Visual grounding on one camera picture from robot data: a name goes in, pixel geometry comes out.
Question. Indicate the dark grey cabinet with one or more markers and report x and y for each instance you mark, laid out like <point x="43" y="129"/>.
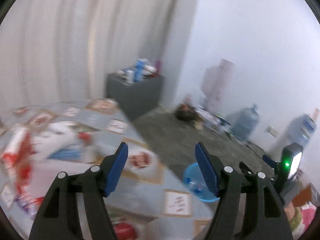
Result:
<point x="135" y="99"/>

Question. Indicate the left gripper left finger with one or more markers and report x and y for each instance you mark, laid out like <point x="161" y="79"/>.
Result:
<point x="58" y="216"/>

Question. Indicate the empty blue water jug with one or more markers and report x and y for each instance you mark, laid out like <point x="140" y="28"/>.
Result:
<point x="243" y="122"/>

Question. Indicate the red printed snack bag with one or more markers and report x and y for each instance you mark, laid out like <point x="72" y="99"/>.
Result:
<point x="17" y="160"/>

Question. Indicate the dark brown box on floor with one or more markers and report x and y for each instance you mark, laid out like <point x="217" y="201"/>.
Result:
<point x="186" y="112"/>

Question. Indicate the orange wooden furniture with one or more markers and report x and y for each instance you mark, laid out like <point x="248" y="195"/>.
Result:
<point x="303" y="197"/>

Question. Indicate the purple box on cabinet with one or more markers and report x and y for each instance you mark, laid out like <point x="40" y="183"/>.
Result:
<point x="158" y="65"/>

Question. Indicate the water jug on dispenser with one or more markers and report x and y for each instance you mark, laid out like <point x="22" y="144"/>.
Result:
<point x="300" y="130"/>

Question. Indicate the purple snack wrapper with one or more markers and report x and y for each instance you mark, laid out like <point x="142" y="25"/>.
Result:
<point x="29" y="205"/>

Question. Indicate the pink floral bag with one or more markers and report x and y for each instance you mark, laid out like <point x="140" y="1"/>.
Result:
<point x="300" y="217"/>

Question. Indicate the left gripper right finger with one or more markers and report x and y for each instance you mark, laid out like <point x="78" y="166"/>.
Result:
<point x="264" y="215"/>

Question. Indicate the small white bottle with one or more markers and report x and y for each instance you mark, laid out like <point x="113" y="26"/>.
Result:
<point x="130" y="75"/>

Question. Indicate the white foam sheet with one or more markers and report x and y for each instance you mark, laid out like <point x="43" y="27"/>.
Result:
<point x="62" y="147"/>

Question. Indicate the blue plastic trash basket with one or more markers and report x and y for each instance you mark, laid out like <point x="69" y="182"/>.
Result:
<point x="194" y="181"/>

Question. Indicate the blue lotion bottle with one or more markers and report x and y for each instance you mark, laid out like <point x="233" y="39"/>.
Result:
<point x="138" y="76"/>

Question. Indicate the fruit pattern tablecloth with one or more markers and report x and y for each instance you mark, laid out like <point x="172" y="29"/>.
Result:
<point x="149" y="202"/>

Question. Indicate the pink patterned rolled sheet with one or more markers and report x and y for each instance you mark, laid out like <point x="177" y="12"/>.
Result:
<point x="216" y="80"/>

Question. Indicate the white curtain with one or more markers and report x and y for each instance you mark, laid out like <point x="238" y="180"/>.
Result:
<point x="63" y="50"/>

